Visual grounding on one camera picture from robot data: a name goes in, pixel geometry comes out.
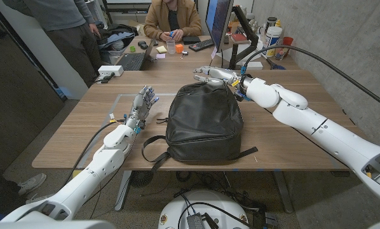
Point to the clear drinking glass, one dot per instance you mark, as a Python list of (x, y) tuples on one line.
[(280, 54)]

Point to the black backpack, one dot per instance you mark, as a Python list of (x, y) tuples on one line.
[(206, 121)]

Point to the orange cube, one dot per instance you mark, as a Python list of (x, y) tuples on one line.
[(179, 48)]

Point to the computer monitor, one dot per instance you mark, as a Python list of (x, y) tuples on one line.
[(220, 19)]

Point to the yellow bottle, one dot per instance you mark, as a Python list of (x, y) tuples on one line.
[(278, 23)]

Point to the small green cup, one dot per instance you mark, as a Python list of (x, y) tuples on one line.
[(132, 49)]

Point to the pink note on monitor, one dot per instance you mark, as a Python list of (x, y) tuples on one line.
[(213, 52)]

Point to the pink sticky note pad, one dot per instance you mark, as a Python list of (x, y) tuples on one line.
[(160, 56)]

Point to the grey metal torso module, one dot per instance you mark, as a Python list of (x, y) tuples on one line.
[(195, 221)]

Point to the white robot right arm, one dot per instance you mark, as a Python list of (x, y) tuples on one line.
[(336, 136)]

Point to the person in white sneaker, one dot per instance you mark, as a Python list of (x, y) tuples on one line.
[(31, 183)]

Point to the small blue ball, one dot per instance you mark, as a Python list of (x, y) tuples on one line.
[(171, 33)]

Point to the black keyboard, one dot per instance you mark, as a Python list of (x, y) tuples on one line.
[(201, 45)]

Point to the black-lidded jar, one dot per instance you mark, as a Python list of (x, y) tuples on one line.
[(271, 23)]

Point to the clear plastic cup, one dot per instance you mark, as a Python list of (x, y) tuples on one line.
[(171, 47)]

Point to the white canister blue label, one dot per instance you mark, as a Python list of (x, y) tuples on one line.
[(271, 38)]

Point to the small metal clip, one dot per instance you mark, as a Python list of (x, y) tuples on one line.
[(184, 53)]

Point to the white box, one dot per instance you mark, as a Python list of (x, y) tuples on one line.
[(253, 65)]

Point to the person in grey sweater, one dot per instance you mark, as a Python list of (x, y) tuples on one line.
[(66, 38)]

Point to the red book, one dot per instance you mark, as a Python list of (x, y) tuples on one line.
[(238, 37)]

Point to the yellow sticky note pad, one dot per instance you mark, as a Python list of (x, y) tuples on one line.
[(161, 49)]

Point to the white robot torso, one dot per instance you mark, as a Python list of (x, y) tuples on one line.
[(215, 206)]

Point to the person in tan jacket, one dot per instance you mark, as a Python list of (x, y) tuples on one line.
[(159, 19)]

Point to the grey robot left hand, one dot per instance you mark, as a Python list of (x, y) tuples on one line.
[(139, 106)]

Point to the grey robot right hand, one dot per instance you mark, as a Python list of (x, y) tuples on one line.
[(223, 74)]

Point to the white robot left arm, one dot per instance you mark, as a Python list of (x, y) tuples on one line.
[(82, 186)]

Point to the red cup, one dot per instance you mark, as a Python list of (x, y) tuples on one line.
[(288, 41)]

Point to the black laptop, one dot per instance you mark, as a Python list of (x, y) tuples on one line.
[(132, 61)]

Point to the black wallet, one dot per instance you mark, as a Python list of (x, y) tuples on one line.
[(190, 39)]

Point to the white power strip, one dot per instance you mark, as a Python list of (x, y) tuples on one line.
[(110, 70)]

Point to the black and blue bag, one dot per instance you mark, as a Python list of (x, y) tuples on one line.
[(117, 36)]

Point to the black round fan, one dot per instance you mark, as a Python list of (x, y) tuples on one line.
[(141, 178)]

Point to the grey table leg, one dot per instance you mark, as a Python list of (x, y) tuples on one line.
[(123, 191), (282, 191)]

